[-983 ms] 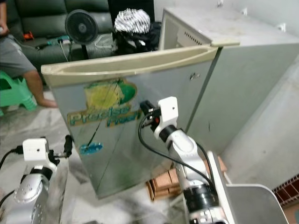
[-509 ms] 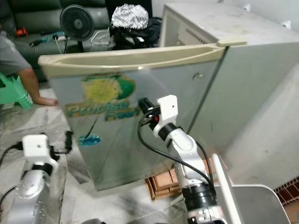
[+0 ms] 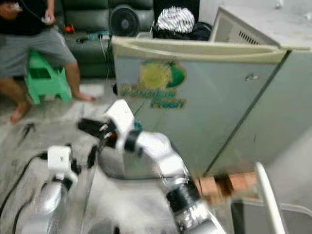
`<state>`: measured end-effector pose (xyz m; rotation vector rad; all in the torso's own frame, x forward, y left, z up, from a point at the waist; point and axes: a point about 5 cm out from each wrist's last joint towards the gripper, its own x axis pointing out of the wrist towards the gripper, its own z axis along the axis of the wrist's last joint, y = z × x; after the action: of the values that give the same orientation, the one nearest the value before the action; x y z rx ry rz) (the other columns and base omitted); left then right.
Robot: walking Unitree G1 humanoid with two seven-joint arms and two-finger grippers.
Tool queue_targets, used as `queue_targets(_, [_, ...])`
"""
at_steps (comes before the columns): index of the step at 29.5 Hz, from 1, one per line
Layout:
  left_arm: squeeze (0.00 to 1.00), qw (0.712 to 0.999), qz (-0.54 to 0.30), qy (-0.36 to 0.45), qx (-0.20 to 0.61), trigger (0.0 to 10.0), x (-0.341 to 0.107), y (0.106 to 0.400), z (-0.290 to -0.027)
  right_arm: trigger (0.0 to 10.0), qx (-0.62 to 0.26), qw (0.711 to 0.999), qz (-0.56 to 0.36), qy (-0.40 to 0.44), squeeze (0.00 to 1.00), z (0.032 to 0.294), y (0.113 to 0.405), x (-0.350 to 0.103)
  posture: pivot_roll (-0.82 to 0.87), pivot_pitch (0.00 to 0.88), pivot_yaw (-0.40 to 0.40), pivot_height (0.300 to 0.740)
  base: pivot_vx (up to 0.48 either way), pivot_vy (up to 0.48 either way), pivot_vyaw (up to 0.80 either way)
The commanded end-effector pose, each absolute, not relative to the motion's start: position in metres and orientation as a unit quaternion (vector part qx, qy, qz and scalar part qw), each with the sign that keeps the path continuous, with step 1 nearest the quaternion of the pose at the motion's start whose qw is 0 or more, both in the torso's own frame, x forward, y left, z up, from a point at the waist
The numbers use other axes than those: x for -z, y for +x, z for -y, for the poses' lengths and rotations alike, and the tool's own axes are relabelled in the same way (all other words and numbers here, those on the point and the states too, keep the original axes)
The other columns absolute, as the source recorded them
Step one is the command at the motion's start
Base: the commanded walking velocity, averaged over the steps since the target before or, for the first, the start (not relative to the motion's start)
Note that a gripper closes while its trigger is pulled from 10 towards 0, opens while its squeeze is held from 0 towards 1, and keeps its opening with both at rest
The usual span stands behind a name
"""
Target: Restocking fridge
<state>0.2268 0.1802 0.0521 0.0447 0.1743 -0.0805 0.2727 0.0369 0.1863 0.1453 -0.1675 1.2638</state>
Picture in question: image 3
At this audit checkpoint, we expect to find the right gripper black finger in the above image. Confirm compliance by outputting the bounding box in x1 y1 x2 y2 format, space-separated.
78 118 109 140

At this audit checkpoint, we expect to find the grey fridge door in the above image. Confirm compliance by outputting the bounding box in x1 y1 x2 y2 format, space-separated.
110 36 294 178

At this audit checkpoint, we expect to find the grey fridge cabinet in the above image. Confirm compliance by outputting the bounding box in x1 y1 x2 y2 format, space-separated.
205 6 312 177

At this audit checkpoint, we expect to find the green plastic stool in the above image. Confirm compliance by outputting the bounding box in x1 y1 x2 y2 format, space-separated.
27 50 72 104

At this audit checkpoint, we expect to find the dark green sofa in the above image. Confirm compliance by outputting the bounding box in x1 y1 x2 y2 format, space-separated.
61 0 159 78

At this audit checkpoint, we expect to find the white power strip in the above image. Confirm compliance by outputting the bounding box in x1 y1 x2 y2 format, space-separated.
78 31 111 42

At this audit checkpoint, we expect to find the person in grey shorts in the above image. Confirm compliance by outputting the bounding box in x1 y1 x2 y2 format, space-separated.
0 0 97 124

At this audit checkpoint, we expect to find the black standing fan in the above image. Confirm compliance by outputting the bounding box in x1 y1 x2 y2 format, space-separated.
109 5 140 96

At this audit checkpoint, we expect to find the red clay brick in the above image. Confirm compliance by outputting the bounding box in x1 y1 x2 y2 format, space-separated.
229 172 260 195

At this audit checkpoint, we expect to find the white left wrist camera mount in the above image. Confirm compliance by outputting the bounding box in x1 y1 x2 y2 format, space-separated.
47 145 74 183

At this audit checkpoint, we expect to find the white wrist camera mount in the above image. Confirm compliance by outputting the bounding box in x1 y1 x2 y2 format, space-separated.
106 98 137 143
47 145 74 183

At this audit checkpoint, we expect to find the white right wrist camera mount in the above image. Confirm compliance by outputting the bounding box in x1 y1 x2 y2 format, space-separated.
106 98 137 143

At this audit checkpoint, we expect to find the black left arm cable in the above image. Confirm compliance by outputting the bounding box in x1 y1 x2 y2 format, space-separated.
0 152 49 230

